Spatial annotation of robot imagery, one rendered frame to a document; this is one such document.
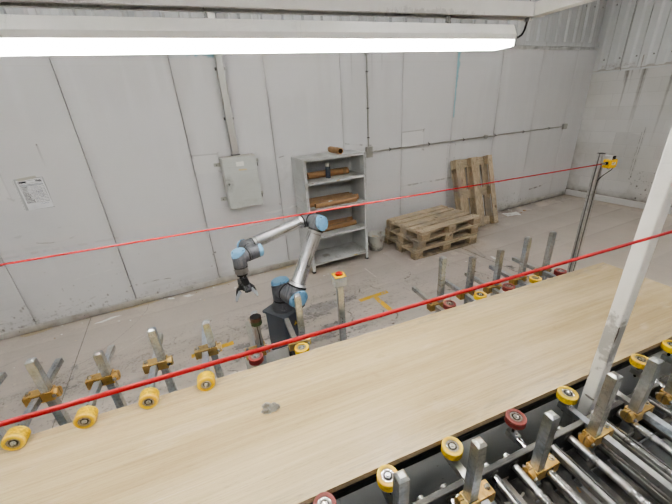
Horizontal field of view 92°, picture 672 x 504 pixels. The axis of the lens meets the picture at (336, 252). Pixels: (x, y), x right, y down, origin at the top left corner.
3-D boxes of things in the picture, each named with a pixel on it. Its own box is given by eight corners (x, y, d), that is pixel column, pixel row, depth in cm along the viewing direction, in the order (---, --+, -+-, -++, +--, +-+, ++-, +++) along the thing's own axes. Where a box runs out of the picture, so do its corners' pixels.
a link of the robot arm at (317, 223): (291, 302, 267) (320, 215, 264) (305, 310, 256) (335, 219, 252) (277, 300, 256) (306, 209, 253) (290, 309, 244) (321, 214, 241)
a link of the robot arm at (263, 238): (307, 208, 267) (233, 240, 229) (316, 210, 259) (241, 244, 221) (309, 221, 273) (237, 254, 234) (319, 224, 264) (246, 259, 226)
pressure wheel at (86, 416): (79, 404, 143) (101, 405, 147) (74, 418, 145) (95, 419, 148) (75, 414, 138) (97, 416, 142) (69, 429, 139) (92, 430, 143)
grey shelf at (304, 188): (302, 262, 494) (290, 156, 431) (354, 248, 528) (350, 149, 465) (313, 273, 457) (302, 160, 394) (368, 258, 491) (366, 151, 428)
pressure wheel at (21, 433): (36, 430, 140) (20, 442, 140) (17, 422, 136) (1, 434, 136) (30, 442, 135) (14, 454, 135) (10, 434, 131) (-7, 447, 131)
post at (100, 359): (125, 420, 178) (93, 350, 158) (132, 417, 179) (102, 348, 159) (124, 425, 175) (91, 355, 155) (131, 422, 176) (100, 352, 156)
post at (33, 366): (68, 430, 168) (26, 357, 149) (75, 428, 169) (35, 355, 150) (65, 436, 165) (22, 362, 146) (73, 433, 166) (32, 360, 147)
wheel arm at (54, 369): (57, 363, 178) (54, 358, 177) (64, 361, 179) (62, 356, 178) (11, 442, 135) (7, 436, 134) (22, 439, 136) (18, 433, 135)
